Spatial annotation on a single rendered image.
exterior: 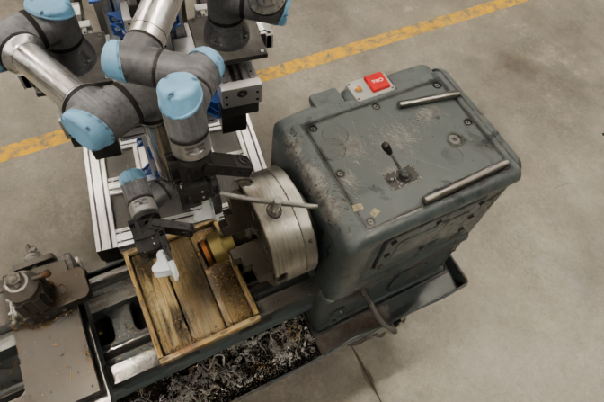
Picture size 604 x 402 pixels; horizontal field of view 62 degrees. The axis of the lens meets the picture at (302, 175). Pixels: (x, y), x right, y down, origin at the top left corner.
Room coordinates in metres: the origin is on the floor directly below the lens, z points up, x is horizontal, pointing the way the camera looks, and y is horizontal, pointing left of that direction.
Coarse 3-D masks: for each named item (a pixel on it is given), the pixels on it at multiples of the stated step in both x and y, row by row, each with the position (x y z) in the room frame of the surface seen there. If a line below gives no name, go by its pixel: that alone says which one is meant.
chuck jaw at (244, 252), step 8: (256, 240) 0.58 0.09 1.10; (240, 248) 0.55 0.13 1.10; (248, 248) 0.55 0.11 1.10; (256, 248) 0.55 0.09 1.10; (232, 256) 0.52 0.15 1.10; (240, 256) 0.52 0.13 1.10; (248, 256) 0.53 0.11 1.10; (256, 256) 0.53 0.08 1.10; (264, 256) 0.53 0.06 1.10; (248, 264) 0.50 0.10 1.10; (256, 264) 0.51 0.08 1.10; (264, 264) 0.51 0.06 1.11; (256, 272) 0.49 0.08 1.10; (264, 272) 0.49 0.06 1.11; (272, 272) 0.49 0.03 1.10; (264, 280) 0.48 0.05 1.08; (280, 280) 0.49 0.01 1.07
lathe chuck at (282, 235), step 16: (256, 176) 0.71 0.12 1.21; (272, 176) 0.71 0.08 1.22; (256, 192) 0.65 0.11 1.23; (272, 192) 0.65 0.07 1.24; (256, 208) 0.60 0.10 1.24; (288, 208) 0.62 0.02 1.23; (256, 224) 0.59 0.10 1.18; (272, 224) 0.57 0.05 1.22; (288, 224) 0.58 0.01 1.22; (272, 240) 0.54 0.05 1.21; (288, 240) 0.55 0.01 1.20; (272, 256) 0.51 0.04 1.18; (288, 256) 0.52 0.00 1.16; (304, 256) 0.53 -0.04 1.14; (288, 272) 0.50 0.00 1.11; (304, 272) 0.53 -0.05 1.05
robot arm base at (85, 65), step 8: (80, 40) 1.05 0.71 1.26; (72, 48) 1.02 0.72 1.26; (80, 48) 1.04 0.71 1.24; (88, 48) 1.07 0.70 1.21; (56, 56) 0.99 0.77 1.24; (64, 56) 1.00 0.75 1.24; (72, 56) 1.01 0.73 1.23; (80, 56) 1.02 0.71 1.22; (88, 56) 1.04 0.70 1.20; (64, 64) 0.99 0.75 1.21; (72, 64) 1.00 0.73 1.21; (80, 64) 1.01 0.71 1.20; (88, 64) 1.03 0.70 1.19; (72, 72) 0.99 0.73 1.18; (80, 72) 1.00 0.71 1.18
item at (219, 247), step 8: (216, 232) 0.57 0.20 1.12; (200, 240) 0.55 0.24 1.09; (208, 240) 0.55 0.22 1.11; (216, 240) 0.55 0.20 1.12; (224, 240) 0.56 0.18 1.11; (232, 240) 0.56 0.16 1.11; (200, 248) 0.52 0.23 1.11; (208, 248) 0.53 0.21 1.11; (216, 248) 0.53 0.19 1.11; (224, 248) 0.53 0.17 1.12; (232, 248) 0.54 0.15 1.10; (208, 256) 0.51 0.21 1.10; (216, 256) 0.51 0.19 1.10; (224, 256) 0.52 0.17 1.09; (208, 264) 0.49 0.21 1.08
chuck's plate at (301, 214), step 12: (264, 168) 0.77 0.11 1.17; (276, 168) 0.75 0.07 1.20; (288, 180) 0.70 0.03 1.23; (288, 192) 0.66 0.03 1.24; (300, 216) 0.61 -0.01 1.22; (300, 228) 0.58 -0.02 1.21; (312, 228) 0.59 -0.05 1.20; (312, 240) 0.57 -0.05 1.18; (312, 252) 0.55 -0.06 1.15; (312, 264) 0.54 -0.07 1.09
